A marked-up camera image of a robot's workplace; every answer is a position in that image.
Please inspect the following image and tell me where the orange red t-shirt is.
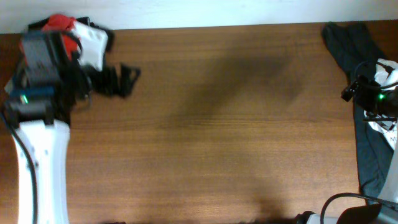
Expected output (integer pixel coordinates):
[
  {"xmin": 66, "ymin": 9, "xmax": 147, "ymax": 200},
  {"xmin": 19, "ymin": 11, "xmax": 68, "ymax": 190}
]
[{"xmin": 18, "ymin": 13, "xmax": 82, "ymax": 63}]

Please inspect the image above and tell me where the white printed t-shirt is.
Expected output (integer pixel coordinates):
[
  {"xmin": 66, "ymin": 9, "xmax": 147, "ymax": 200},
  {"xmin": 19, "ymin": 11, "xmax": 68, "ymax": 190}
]
[{"xmin": 368, "ymin": 58, "xmax": 397, "ymax": 150}]

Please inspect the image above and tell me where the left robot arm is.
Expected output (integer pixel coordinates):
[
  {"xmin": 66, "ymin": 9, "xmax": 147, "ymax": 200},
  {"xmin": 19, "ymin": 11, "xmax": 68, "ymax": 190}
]
[{"xmin": 1, "ymin": 31, "xmax": 141, "ymax": 223}]

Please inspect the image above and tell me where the folded black garment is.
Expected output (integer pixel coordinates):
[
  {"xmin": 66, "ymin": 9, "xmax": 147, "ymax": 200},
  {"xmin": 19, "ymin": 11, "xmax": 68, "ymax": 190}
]
[{"xmin": 27, "ymin": 14, "xmax": 114, "ymax": 54}]

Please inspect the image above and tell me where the dark grey garment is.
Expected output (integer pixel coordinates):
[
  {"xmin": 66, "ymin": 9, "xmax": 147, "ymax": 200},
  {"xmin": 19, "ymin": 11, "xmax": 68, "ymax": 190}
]
[{"xmin": 321, "ymin": 22, "xmax": 394, "ymax": 197}]

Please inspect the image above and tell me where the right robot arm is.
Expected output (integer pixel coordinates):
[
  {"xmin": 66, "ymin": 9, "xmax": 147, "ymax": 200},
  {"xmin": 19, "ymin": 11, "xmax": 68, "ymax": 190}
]
[{"xmin": 292, "ymin": 83, "xmax": 397, "ymax": 223}]

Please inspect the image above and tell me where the folded grey garment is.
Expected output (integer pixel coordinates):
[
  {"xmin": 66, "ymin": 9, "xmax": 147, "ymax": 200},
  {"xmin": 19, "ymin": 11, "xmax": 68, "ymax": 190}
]
[{"xmin": 4, "ymin": 77, "xmax": 14, "ymax": 95}]

